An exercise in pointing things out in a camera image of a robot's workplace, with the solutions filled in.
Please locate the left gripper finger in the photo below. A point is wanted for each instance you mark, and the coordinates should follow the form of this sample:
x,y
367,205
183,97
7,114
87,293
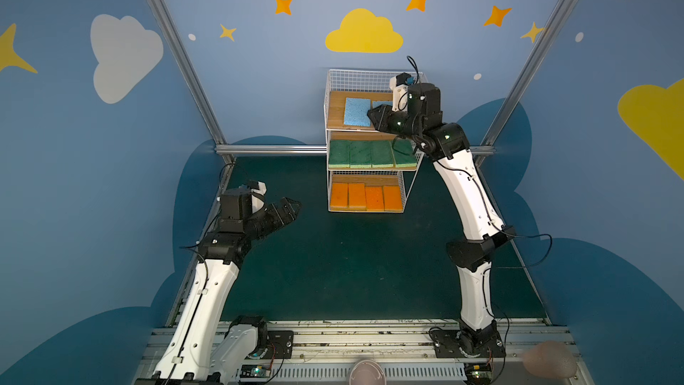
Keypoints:
x,y
282,218
286,207

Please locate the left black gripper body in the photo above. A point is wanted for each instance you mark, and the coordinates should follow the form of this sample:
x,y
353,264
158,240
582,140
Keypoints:
x,y
262,217

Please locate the orange sponge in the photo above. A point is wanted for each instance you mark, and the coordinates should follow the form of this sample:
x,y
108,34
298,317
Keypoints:
x,y
393,200
339,196
374,196
356,199

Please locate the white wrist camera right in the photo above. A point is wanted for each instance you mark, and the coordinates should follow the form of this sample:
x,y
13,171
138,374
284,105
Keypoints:
x,y
399,85

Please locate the green sponge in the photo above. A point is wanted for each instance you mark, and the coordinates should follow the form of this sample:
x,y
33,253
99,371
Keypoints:
x,y
404,156
339,154
382,154
360,154

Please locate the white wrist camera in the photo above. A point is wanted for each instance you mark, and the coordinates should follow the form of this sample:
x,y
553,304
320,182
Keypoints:
x,y
399,85
257,190

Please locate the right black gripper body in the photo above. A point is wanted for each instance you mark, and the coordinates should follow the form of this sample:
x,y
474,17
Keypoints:
x,y
393,121

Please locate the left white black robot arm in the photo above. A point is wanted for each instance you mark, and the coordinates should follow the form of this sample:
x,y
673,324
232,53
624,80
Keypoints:
x,y
192,357

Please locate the blue sponge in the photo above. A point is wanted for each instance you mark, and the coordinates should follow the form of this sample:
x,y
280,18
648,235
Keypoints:
x,y
355,112
376,104

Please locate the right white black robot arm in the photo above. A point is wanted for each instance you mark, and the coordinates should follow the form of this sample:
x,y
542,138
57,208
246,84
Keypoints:
x,y
484,231

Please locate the green circuit board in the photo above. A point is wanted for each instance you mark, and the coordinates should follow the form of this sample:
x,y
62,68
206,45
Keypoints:
x,y
262,372
478,374

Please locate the white wire wooden shelf rack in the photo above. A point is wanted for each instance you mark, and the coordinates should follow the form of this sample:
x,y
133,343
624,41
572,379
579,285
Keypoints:
x,y
373,85

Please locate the pink bowl front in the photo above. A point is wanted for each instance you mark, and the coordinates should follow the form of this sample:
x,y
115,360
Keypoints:
x,y
367,372

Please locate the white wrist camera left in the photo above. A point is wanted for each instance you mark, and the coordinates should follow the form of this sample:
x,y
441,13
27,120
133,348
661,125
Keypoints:
x,y
257,190

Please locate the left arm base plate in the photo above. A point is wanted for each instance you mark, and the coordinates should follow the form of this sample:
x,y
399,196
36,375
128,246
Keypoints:
x,y
275,344

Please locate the blue sponge front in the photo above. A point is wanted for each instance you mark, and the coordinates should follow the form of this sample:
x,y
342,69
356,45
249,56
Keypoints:
x,y
376,104

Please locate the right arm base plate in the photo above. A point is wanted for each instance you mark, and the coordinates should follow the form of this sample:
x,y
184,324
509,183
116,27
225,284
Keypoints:
x,y
467,343

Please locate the left green circuit board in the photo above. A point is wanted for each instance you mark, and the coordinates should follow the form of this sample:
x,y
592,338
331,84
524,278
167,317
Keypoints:
x,y
262,372

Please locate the right green circuit board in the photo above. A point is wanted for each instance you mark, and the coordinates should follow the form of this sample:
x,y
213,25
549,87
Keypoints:
x,y
478,374

